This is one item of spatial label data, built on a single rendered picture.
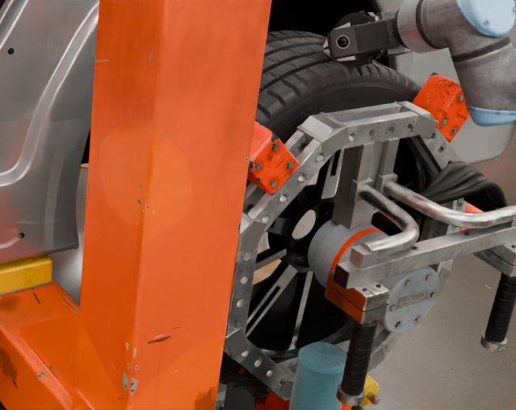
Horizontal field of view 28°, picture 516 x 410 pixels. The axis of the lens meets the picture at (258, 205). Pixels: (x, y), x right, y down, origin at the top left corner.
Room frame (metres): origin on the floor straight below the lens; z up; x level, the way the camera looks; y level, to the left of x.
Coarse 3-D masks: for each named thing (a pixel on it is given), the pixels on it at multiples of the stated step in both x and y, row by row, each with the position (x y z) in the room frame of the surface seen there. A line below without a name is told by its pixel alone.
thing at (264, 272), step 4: (276, 260) 3.09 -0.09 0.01; (280, 260) 3.10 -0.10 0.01; (268, 264) 3.06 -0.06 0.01; (272, 264) 3.06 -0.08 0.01; (276, 264) 3.07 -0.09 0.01; (260, 268) 3.02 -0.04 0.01; (264, 268) 3.02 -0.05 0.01; (268, 268) 3.03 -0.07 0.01; (272, 268) 3.03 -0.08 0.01; (256, 272) 2.99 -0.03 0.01; (260, 272) 3.00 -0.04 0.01; (264, 272) 3.00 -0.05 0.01; (268, 272) 3.00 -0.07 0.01; (272, 272) 3.01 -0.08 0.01; (256, 276) 2.96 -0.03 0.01; (260, 276) 2.97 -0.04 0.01; (264, 276) 2.97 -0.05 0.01; (268, 276) 2.97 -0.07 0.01; (256, 280) 2.94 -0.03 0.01; (260, 280) 2.94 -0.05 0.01; (252, 284) 2.91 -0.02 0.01
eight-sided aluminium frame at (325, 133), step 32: (320, 128) 1.54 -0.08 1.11; (352, 128) 1.56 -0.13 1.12; (384, 128) 1.60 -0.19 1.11; (416, 128) 1.65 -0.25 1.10; (320, 160) 1.52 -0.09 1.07; (448, 160) 1.72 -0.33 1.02; (256, 192) 1.49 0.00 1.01; (288, 192) 1.48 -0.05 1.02; (256, 224) 1.44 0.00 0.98; (256, 352) 1.47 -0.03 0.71; (384, 352) 1.68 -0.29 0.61; (288, 384) 1.52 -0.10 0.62
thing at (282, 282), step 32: (416, 160) 1.79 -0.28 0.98; (320, 192) 1.68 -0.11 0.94; (416, 192) 1.82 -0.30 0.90; (288, 224) 1.63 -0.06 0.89; (320, 224) 1.73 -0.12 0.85; (384, 224) 1.87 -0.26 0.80; (256, 256) 1.61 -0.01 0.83; (288, 256) 1.64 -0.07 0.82; (256, 288) 1.85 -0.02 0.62; (288, 288) 1.85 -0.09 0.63; (320, 288) 1.83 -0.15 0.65; (256, 320) 1.60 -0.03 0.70; (288, 320) 1.75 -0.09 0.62; (320, 320) 1.75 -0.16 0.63; (352, 320) 1.74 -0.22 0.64; (288, 352) 1.64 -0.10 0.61
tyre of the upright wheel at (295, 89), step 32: (288, 32) 1.83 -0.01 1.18; (288, 64) 1.67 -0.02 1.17; (320, 64) 1.67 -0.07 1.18; (288, 96) 1.58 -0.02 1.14; (320, 96) 1.62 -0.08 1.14; (352, 96) 1.66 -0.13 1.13; (384, 96) 1.71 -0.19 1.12; (288, 128) 1.58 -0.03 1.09; (224, 352) 1.53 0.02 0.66; (224, 384) 1.55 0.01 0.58; (256, 384) 1.59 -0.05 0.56
